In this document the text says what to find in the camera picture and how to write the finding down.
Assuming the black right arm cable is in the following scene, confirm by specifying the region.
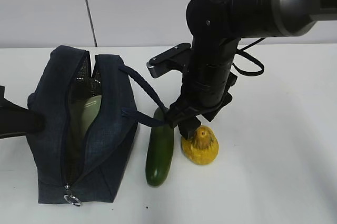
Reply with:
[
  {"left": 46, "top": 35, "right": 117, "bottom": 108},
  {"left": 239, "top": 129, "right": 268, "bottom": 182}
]
[{"left": 231, "top": 36, "right": 266, "bottom": 77}]

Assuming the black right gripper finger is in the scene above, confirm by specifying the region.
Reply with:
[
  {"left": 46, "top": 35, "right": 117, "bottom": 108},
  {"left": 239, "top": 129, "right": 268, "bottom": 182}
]
[
  {"left": 179, "top": 116, "right": 201, "bottom": 140},
  {"left": 165, "top": 100, "right": 190, "bottom": 128}
]

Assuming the dark blue fabric lunch bag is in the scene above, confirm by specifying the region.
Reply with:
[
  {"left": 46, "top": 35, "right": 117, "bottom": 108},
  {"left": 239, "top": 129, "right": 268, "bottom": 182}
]
[{"left": 26, "top": 45, "right": 165, "bottom": 206}]

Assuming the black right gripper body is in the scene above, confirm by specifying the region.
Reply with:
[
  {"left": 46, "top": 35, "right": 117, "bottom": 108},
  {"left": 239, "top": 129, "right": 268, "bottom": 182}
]
[{"left": 177, "top": 38, "right": 239, "bottom": 122}]

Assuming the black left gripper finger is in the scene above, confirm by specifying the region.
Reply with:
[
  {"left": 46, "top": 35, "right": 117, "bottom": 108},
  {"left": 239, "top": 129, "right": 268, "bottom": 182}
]
[{"left": 1, "top": 85, "right": 45, "bottom": 139}]

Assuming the yellow toy pear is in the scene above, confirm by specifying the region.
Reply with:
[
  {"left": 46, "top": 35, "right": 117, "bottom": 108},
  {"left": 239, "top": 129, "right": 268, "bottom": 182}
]
[{"left": 181, "top": 125, "right": 219, "bottom": 165}]

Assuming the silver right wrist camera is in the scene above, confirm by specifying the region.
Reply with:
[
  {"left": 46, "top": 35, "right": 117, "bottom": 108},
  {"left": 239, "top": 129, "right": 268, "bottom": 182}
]
[{"left": 146, "top": 43, "right": 192, "bottom": 79}]

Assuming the green lidded food container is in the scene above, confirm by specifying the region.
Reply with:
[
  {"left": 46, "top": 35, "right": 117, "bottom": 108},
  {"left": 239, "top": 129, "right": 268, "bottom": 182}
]
[{"left": 78, "top": 95, "right": 102, "bottom": 138}]

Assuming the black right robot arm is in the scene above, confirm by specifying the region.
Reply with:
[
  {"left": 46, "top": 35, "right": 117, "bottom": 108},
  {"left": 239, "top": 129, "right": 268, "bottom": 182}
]
[{"left": 167, "top": 0, "right": 336, "bottom": 138}]

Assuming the silver zipper pull ring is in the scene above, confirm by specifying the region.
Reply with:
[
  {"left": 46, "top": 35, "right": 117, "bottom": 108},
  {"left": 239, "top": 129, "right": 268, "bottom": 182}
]
[{"left": 63, "top": 184, "right": 83, "bottom": 207}]

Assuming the green cucumber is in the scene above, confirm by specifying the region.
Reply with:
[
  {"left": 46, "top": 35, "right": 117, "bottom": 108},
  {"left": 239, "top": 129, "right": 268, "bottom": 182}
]
[{"left": 145, "top": 124, "right": 174, "bottom": 187}]

